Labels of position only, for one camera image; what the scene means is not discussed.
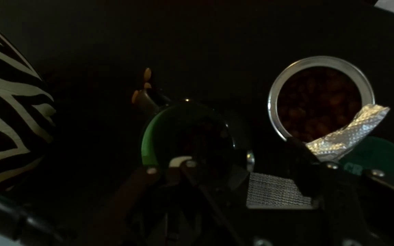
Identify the zebra striped container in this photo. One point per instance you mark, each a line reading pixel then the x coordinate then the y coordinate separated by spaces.
pixel 9 112

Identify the peeled silver foil seal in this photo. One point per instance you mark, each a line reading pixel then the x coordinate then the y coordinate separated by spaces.
pixel 351 133

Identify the dark spoon with orange spots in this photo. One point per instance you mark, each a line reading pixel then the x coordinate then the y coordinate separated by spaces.
pixel 146 99

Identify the open metal can of coffee beans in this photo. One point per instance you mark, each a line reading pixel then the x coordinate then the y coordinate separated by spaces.
pixel 316 99

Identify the green plastic lid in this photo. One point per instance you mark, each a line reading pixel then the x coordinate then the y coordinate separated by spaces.
pixel 385 153

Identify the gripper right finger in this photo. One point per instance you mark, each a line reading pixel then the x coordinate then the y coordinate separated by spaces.
pixel 340 205

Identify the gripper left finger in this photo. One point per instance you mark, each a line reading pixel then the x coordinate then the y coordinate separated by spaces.
pixel 183 205

